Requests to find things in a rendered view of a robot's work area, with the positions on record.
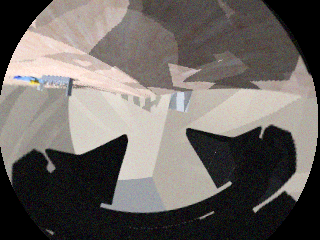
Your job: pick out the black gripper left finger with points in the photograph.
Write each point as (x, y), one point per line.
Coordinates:
(97, 170)

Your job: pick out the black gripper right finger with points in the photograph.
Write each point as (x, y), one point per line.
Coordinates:
(220, 154)

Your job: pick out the light blue flat mat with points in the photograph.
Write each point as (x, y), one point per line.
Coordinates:
(29, 78)

